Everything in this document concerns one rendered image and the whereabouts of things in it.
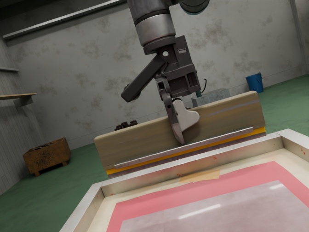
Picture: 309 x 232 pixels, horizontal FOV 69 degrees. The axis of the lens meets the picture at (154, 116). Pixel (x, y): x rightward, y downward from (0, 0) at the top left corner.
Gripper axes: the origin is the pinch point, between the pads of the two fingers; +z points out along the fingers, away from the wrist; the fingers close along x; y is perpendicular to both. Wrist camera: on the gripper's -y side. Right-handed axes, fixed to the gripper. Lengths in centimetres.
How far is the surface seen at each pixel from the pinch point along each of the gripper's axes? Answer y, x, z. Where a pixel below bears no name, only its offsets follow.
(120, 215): -18.2, -0.6, 13.9
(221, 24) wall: 206, 687, -116
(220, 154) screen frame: 9.0, 10.9, 10.8
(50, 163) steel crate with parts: -315, 439, 90
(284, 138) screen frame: 25.4, 9.6, 10.8
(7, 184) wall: -398, 395, 100
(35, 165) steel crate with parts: -344, 429, 85
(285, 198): 15.2, -9.5, 13.8
